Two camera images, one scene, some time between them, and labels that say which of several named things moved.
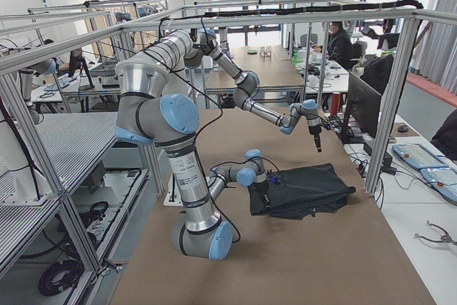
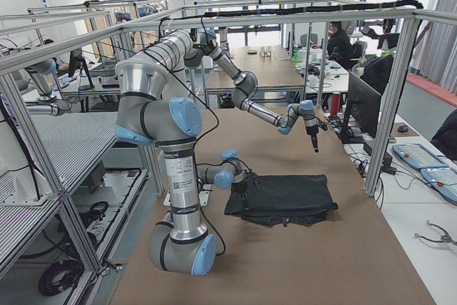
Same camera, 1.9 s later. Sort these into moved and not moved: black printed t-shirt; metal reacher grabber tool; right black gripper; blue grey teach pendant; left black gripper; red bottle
Moved: black printed t-shirt; right black gripper
Not moved: left black gripper; blue grey teach pendant; red bottle; metal reacher grabber tool
